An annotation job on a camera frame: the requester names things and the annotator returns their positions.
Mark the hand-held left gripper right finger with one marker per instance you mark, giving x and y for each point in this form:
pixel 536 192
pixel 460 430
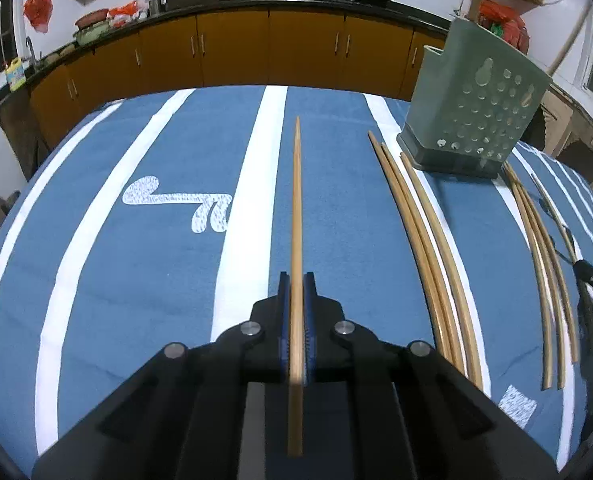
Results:
pixel 310 310

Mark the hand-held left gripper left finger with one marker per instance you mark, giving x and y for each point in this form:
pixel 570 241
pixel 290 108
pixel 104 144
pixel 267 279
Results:
pixel 282 310

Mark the green perforated utensil holder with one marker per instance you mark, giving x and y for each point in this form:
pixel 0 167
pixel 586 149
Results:
pixel 476 110

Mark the blue white striped tablecloth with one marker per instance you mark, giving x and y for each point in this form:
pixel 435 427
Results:
pixel 151 285

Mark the beige carved cabinet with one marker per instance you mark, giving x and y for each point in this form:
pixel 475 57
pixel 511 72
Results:
pixel 571 125

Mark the orange base cabinets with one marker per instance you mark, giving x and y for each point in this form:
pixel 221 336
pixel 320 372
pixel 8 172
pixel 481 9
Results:
pixel 301 45

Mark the red packages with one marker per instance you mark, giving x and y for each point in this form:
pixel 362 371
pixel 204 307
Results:
pixel 506 22

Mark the black countertop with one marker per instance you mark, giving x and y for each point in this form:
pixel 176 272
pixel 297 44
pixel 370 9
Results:
pixel 256 2

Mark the red bag on counter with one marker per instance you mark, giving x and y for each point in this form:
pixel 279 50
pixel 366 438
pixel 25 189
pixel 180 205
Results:
pixel 124 11

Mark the stacked basins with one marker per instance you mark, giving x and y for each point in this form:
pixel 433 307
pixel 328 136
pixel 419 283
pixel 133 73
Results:
pixel 91 25

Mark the yellow detergent bottle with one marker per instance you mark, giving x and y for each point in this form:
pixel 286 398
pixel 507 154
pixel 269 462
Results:
pixel 15 75

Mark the metal faucet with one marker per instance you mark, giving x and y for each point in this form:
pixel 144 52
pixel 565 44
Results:
pixel 30 52

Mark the red plastic bag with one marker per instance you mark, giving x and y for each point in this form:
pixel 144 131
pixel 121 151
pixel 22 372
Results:
pixel 39 7

